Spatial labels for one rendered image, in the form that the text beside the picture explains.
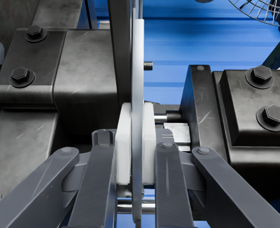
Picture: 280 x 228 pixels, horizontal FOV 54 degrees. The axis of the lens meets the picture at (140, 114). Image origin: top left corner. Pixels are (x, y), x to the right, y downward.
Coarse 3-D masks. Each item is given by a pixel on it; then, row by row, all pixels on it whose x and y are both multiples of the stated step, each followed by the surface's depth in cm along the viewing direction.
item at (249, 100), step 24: (216, 72) 39; (240, 72) 35; (264, 72) 33; (216, 96) 38; (240, 96) 33; (264, 96) 33; (240, 120) 31; (264, 120) 31; (240, 144) 32; (264, 144) 32; (240, 168) 32; (264, 168) 32; (264, 192) 39
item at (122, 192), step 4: (116, 184) 37; (128, 184) 37; (116, 188) 38; (120, 188) 38; (124, 188) 38; (128, 188) 38; (116, 192) 39; (120, 192) 39; (124, 192) 39; (128, 192) 39; (120, 196) 41; (124, 196) 41; (128, 196) 41
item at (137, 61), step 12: (132, 0) 19; (132, 12) 18; (132, 24) 18; (132, 36) 18; (132, 48) 18; (132, 60) 18; (132, 72) 18; (132, 84) 18; (132, 96) 18; (132, 108) 18; (132, 120) 18; (132, 132) 18; (132, 144) 18; (132, 156) 19; (132, 168) 19; (132, 180) 20; (132, 192) 20; (132, 204) 22; (132, 216) 24
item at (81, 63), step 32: (128, 0) 15; (32, 32) 28; (64, 32) 30; (96, 32) 30; (128, 32) 16; (32, 64) 27; (64, 64) 27; (96, 64) 27; (128, 64) 18; (0, 96) 25; (32, 96) 25; (64, 96) 25; (96, 96) 25; (128, 96) 21; (96, 128) 29
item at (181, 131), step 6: (168, 126) 41; (174, 126) 41; (180, 126) 41; (186, 126) 41; (174, 132) 40; (180, 132) 40; (186, 132) 40; (174, 138) 40; (180, 138) 40; (186, 138) 40; (180, 144) 40; (186, 144) 40; (180, 150) 40; (186, 150) 40
